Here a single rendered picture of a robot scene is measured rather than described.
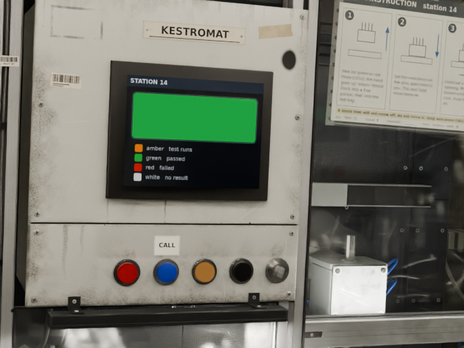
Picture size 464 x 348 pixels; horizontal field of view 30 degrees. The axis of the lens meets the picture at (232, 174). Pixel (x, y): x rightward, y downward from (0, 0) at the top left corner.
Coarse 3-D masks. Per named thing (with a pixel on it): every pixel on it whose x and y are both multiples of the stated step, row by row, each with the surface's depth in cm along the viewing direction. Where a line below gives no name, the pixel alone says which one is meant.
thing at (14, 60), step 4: (0, 56) 121; (4, 56) 122; (8, 56) 122; (12, 56) 122; (16, 56) 122; (0, 60) 121; (4, 60) 122; (8, 60) 122; (12, 60) 122; (16, 60) 122; (0, 64) 121; (4, 64) 122; (8, 64) 122; (12, 64) 122; (16, 64) 122
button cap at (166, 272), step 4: (164, 264) 129; (168, 264) 129; (172, 264) 130; (160, 268) 129; (164, 268) 129; (168, 268) 129; (172, 268) 130; (160, 272) 129; (164, 272) 129; (168, 272) 129; (172, 272) 130; (176, 272) 130; (160, 276) 129; (164, 276) 129; (168, 276) 129; (172, 276) 130; (164, 280) 129; (168, 280) 129; (172, 280) 130
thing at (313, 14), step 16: (288, 0) 138; (304, 0) 137; (304, 112) 137; (304, 128) 137; (304, 144) 138; (304, 160) 138; (304, 176) 138; (304, 192) 138; (304, 208) 138; (304, 224) 138; (304, 240) 139; (304, 256) 139; (304, 272) 139; (288, 304) 138
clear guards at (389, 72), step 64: (320, 0) 137; (384, 0) 140; (448, 0) 144; (320, 64) 138; (384, 64) 141; (448, 64) 145; (320, 128) 138; (384, 128) 142; (448, 128) 146; (320, 192) 139; (384, 192) 143; (448, 192) 147; (320, 256) 140; (384, 256) 144; (448, 256) 148; (320, 320) 140; (384, 320) 144; (448, 320) 148
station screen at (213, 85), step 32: (128, 96) 124; (192, 96) 128; (224, 96) 129; (256, 96) 131; (128, 128) 125; (256, 128) 131; (128, 160) 125; (160, 160) 127; (192, 160) 128; (224, 160) 130; (256, 160) 131
